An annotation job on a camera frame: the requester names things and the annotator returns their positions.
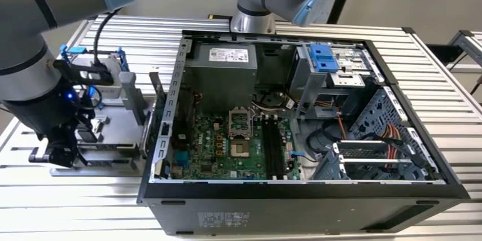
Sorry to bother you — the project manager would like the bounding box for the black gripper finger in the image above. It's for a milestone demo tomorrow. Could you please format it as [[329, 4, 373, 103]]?
[[29, 127, 79, 168], [73, 116, 93, 168]]

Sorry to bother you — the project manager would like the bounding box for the grey parts rack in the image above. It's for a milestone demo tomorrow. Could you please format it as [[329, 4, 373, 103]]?
[[50, 71, 160, 177]]

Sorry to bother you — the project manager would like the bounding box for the hard disk in blue carrier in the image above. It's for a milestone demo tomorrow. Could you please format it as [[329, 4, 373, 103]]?
[[59, 44, 132, 106]]

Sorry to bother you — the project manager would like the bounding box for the green motherboard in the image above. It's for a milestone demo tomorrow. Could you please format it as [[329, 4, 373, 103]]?
[[172, 111, 302, 181]]

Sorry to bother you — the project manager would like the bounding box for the metal socket cover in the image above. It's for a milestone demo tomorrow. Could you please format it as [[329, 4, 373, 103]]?
[[229, 106, 254, 138]]

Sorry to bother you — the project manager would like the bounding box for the CPU socket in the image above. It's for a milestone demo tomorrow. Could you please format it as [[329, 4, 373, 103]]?
[[230, 138, 253, 159]]

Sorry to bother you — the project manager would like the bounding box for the grey power supply unit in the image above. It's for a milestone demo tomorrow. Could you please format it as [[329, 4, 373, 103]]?
[[186, 42, 260, 112]]

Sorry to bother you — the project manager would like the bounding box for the metal locking lever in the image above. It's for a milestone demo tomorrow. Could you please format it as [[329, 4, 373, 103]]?
[[249, 112, 265, 140]]

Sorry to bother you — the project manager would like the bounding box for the black PC case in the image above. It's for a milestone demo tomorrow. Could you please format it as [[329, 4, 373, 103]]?
[[137, 29, 472, 236]]

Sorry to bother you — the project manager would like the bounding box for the metal drive cage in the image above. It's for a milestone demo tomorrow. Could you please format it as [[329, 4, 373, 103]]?
[[290, 42, 379, 119]]

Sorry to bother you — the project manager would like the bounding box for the blue plastic drive latch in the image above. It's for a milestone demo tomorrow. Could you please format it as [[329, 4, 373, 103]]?
[[309, 42, 338, 73]]

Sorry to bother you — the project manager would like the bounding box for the metal disk bay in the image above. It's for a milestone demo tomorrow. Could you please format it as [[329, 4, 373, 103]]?
[[313, 138, 431, 181]]

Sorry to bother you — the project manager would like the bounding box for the metal slat side table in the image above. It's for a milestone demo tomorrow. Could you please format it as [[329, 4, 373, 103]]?
[[447, 29, 482, 74]]

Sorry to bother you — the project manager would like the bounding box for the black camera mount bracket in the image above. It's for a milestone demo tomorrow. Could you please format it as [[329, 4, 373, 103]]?
[[55, 59, 115, 86]]

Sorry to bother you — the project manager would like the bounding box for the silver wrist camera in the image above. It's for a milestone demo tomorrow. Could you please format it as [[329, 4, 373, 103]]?
[[85, 84, 125, 105]]

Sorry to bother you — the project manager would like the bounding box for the graphics card with metal bracket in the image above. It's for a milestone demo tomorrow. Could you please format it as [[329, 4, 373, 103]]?
[[140, 67, 169, 160]]

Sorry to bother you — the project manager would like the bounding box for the black cable bundle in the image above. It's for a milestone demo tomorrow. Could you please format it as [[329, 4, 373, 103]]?
[[305, 126, 342, 157]]

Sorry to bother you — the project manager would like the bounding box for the thin orange wire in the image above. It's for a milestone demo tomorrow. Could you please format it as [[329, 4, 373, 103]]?
[[337, 112, 348, 142]]

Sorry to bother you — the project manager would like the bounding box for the red yellow wire bundle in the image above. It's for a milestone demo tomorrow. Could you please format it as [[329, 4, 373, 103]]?
[[383, 124, 403, 160]]

